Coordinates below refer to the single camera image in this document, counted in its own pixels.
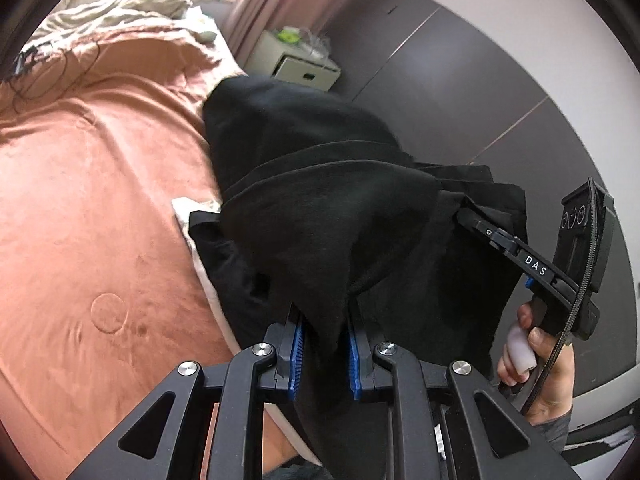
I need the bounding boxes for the white nightstand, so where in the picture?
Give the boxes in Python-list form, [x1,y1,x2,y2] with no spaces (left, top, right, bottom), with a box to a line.
[252,27,343,93]

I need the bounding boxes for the pale green quilt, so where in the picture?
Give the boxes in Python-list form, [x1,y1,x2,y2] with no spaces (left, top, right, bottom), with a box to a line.
[30,0,221,51]

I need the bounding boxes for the orange blanket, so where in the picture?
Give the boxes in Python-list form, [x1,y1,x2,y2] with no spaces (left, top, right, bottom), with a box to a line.
[0,25,301,480]

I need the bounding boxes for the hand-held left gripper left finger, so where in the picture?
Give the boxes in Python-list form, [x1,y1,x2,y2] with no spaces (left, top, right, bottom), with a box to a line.
[65,302,307,480]

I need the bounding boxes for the person's right hand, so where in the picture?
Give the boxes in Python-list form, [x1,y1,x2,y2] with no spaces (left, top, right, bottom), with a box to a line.
[496,302,576,426]

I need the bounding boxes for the folded black clothes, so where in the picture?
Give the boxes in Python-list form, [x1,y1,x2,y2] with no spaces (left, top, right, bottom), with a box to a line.
[189,210,301,351]

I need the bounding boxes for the thin black cable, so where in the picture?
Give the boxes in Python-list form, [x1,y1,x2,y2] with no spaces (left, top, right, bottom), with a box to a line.
[7,40,106,113]

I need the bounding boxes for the clear plastic bag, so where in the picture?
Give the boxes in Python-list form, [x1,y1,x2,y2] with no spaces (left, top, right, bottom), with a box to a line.
[300,30,333,56]

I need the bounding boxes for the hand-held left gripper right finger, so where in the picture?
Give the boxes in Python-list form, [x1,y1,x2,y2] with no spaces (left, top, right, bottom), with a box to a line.
[344,302,576,480]

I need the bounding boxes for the black jacket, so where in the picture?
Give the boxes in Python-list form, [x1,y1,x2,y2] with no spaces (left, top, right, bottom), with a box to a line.
[202,75,528,480]

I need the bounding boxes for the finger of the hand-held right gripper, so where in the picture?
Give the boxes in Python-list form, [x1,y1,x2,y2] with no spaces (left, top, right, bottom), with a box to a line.
[455,207,519,257]

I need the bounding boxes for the black braided cable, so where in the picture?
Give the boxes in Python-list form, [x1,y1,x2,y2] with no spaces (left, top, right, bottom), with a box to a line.
[520,180,601,416]

